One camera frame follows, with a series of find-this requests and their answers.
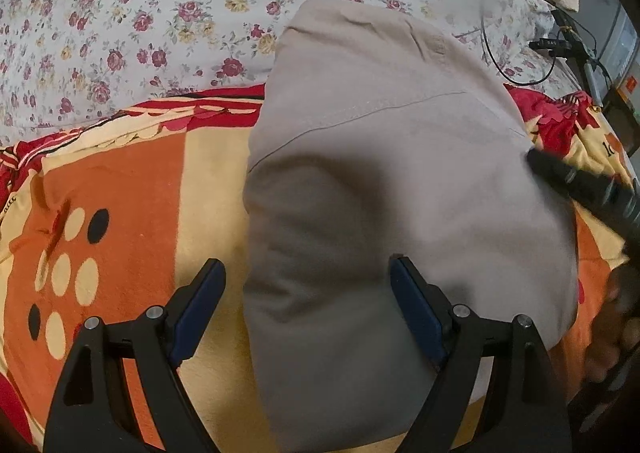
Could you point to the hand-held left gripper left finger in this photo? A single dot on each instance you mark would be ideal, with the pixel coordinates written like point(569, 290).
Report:
point(197, 318)

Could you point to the person's right hand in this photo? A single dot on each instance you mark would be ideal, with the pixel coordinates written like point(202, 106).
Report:
point(612, 333)

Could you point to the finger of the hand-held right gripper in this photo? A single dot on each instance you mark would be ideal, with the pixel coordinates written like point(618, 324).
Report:
point(575, 178)

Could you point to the red orange printed blanket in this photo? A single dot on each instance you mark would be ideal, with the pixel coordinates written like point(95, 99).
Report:
point(125, 183)

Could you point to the black clamp device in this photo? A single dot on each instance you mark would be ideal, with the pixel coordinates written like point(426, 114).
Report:
point(555, 44)

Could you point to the dark box with orange label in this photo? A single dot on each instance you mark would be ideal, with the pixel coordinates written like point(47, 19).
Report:
point(627, 113)

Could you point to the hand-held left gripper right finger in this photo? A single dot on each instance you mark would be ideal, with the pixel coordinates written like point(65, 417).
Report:
point(415, 313)

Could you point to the floral bedsheet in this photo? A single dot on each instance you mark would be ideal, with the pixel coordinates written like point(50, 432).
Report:
point(150, 8)

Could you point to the grey metal pole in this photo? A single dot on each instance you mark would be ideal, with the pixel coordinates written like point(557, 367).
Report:
point(595, 78)

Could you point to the beige garment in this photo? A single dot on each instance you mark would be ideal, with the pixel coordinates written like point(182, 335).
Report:
point(375, 158)

